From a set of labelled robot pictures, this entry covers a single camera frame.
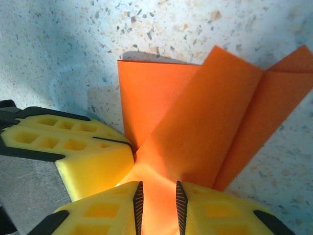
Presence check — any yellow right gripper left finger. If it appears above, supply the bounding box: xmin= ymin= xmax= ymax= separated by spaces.
xmin=34 ymin=181 xmax=145 ymax=235

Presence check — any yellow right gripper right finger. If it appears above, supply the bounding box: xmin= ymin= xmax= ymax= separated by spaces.
xmin=175 ymin=180 xmax=297 ymax=235

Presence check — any orange paper sheet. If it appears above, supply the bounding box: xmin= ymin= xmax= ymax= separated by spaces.
xmin=117 ymin=45 xmax=313 ymax=235

